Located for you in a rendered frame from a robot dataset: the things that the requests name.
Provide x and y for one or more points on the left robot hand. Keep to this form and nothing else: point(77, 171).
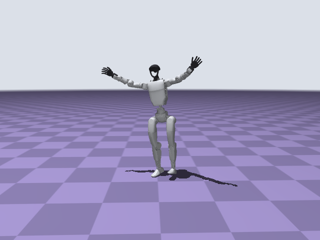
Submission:
point(194, 64)

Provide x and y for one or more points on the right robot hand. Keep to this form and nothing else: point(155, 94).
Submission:
point(108, 72)

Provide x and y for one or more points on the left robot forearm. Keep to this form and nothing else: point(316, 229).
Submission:
point(184, 75)

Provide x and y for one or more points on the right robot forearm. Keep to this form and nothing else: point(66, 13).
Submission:
point(120, 79)

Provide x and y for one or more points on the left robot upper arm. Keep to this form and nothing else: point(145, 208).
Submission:
point(170, 81)

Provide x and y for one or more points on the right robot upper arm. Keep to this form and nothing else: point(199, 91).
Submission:
point(138, 85)

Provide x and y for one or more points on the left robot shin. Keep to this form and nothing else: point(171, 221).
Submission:
point(173, 155)

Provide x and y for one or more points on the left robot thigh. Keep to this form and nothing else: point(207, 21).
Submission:
point(170, 130)

